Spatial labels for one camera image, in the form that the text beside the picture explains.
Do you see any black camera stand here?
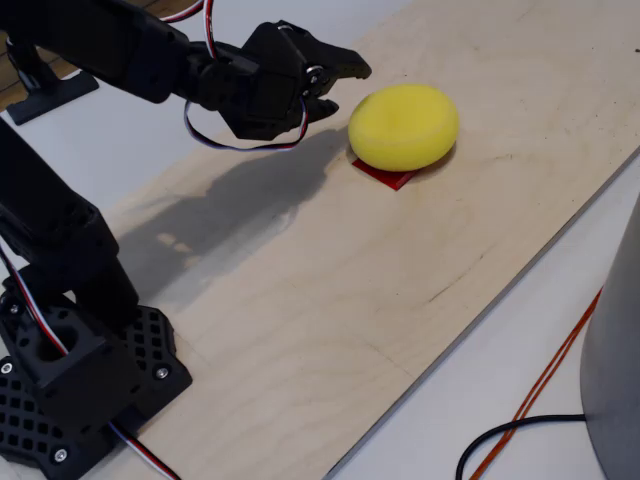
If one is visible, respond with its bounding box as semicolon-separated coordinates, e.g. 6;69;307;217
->
0;29;100;126

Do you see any light plywood board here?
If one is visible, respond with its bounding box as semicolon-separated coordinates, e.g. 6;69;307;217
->
82;0;640;480

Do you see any red white black servo cable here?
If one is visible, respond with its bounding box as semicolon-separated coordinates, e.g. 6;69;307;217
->
0;247;70;357
183;95;309;153
107;421;181;480
159;0;220;61

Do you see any orange cord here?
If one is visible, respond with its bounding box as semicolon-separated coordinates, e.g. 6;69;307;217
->
468;287;604;480

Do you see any black power cable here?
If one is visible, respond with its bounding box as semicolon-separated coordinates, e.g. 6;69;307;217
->
455;413;587;480

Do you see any yellow round sponge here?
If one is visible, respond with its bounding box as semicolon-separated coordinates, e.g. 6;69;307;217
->
347;83;461;173

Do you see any red square plate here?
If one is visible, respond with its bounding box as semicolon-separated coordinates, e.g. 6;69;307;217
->
351;157;419;193

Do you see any grey cone lamp base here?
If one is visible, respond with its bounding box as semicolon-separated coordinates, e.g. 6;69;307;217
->
579;192;640;480

